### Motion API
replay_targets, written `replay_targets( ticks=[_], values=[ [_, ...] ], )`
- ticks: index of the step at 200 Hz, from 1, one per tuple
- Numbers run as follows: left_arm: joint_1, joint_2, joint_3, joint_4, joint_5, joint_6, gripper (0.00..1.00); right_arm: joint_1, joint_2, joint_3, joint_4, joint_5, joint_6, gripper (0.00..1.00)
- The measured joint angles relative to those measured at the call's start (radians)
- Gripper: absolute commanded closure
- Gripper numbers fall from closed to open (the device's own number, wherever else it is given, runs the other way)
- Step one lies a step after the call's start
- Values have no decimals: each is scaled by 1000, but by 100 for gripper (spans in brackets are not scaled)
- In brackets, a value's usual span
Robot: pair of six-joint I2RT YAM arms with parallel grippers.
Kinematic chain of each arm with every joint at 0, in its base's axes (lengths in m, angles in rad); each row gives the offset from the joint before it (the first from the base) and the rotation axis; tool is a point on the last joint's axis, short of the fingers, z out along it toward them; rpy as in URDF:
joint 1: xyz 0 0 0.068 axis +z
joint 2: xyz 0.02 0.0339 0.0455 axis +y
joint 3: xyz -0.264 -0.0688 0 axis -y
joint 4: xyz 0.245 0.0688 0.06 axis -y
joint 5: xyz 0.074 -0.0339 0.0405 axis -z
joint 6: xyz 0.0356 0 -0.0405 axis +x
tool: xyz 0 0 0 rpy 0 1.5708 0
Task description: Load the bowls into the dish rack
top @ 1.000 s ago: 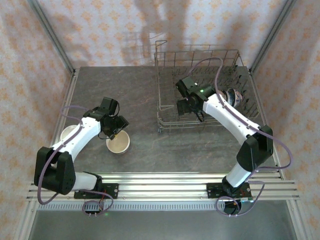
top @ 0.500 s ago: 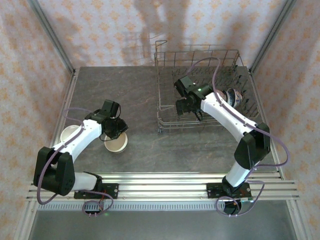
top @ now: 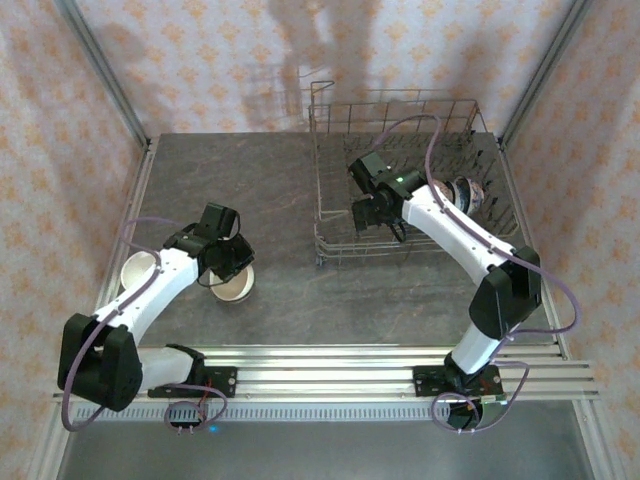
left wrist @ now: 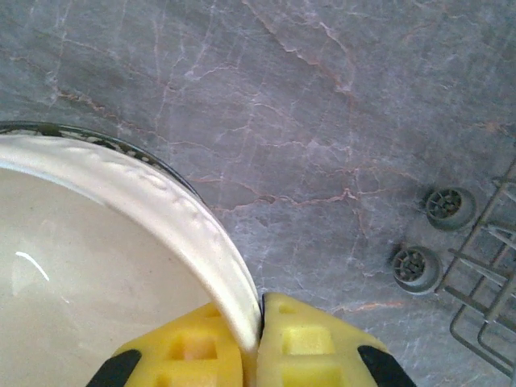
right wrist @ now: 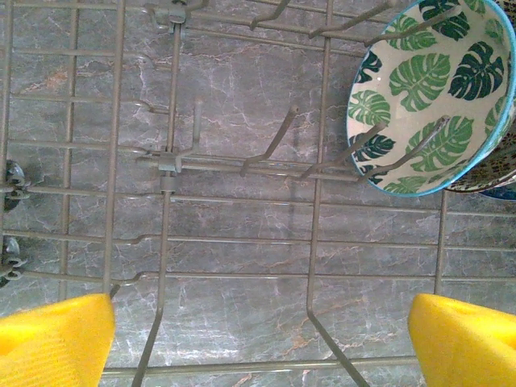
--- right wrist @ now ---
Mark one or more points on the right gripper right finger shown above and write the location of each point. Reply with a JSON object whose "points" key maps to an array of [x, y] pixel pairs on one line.
{"points": [[467, 346]]}

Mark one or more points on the green leaf patterned bowl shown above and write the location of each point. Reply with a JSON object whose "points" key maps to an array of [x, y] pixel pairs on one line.
{"points": [[423, 80]]}

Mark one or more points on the brown lattice patterned bowl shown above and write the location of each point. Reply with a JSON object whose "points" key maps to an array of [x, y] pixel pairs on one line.
{"points": [[500, 169]]}

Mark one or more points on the blue white patterned bowl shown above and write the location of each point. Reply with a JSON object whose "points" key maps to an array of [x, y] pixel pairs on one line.
{"points": [[502, 195]]}

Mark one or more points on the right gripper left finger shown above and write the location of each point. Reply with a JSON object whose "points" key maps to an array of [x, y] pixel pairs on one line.
{"points": [[52, 346]]}

